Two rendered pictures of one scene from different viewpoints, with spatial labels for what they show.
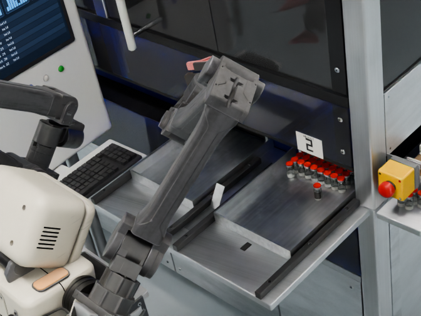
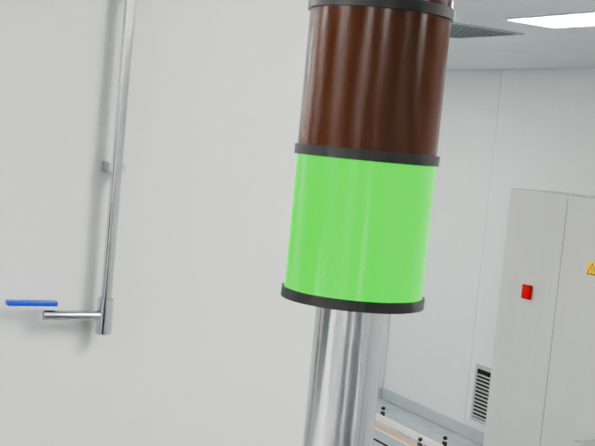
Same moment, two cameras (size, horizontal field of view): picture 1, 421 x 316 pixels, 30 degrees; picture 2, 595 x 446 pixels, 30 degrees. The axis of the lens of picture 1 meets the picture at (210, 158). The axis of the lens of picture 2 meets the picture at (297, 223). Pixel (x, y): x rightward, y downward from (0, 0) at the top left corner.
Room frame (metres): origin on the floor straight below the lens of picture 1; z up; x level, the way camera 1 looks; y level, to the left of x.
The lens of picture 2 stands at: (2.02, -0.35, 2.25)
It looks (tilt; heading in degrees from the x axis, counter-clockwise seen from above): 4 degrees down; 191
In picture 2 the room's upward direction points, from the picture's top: 5 degrees clockwise
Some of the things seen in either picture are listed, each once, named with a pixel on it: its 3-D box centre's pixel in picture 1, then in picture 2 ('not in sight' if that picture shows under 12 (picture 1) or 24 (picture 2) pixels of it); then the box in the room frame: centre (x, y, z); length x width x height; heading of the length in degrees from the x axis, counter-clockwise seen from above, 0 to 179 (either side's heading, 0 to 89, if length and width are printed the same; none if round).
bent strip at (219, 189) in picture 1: (204, 207); not in sight; (1.62, 0.04, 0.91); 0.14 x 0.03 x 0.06; 128
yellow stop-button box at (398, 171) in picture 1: (398, 178); not in sight; (1.47, -0.44, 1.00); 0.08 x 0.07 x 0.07; 129
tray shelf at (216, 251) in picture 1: (230, 199); not in sight; (1.68, -0.03, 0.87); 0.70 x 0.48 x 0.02; 39
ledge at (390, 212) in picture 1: (413, 209); not in sight; (1.49, -0.48, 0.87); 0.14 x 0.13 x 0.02; 129
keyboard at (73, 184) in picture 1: (81, 182); not in sight; (1.96, 0.41, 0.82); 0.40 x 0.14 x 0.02; 131
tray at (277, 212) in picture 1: (292, 199); not in sight; (1.59, -0.19, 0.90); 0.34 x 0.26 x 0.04; 129
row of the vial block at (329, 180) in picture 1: (317, 174); not in sight; (1.66, -0.28, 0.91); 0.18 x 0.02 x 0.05; 39
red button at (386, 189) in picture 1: (387, 188); not in sight; (1.44, -0.41, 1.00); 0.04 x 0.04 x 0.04; 39
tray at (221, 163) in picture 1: (202, 158); not in sight; (1.85, 0.02, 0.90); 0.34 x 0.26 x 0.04; 129
